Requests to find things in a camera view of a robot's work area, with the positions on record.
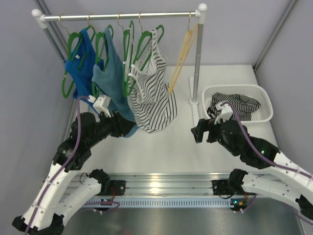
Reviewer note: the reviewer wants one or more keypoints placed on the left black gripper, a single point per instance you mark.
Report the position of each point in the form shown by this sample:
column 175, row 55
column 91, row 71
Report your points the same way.
column 121, row 125

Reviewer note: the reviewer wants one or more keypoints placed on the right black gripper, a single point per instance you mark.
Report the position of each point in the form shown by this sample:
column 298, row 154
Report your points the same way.
column 205, row 125

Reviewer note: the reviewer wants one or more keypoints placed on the white black-striped tank top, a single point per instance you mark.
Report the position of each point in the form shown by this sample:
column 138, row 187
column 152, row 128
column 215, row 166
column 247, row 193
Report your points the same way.
column 153, row 107

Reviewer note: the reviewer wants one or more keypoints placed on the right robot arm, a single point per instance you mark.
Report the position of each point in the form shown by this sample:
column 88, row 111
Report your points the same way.
column 295, row 185

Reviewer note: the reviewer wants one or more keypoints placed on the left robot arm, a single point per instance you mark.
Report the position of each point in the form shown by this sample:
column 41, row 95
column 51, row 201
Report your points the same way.
column 50, row 211

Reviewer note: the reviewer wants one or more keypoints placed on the grey-blue tank top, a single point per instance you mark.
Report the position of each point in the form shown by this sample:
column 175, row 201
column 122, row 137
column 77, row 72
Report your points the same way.
column 110, row 81

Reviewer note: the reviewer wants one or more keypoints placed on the green hanger with blue top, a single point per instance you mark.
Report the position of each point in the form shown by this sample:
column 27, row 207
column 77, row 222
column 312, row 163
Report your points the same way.
column 71, row 38

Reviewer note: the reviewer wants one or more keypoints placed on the bright blue tank top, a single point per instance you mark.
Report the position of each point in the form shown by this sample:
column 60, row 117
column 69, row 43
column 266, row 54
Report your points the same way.
column 81, row 68

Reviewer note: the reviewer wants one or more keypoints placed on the green hanger with grey-blue top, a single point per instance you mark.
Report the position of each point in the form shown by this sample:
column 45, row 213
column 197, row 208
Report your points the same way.
column 100, row 45

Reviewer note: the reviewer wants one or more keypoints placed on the green hanger with white top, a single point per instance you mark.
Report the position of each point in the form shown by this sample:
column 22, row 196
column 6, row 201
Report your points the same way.
column 128, row 46

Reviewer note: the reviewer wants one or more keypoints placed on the yellow hanger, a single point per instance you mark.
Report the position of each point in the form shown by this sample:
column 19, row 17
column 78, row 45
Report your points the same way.
column 187, row 45

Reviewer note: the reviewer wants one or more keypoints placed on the white and silver clothes rack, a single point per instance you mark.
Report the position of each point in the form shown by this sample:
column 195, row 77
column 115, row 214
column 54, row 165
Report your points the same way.
column 200, row 13

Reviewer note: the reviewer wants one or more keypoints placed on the black white-striped garment in basket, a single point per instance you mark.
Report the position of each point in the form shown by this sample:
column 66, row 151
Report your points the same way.
column 244, row 105

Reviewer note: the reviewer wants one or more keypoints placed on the white plastic laundry basket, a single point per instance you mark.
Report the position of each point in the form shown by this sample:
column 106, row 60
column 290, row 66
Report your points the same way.
column 263, row 114

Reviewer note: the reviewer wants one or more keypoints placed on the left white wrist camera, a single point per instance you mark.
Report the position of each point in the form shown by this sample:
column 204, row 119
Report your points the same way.
column 101, row 104

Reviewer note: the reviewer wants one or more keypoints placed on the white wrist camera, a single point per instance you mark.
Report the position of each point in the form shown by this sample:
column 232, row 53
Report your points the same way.
column 101, row 104
column 224, row 112

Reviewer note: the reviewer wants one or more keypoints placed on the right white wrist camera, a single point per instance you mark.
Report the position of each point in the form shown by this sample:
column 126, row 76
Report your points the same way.
column 224, row 112

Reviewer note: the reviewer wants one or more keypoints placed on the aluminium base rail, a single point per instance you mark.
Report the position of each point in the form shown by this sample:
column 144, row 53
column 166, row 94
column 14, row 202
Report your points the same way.
column 168, row 184

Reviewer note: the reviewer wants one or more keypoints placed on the slotted grey cable duct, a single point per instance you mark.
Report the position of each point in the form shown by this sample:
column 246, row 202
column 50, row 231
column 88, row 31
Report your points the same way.
column 205, row 202

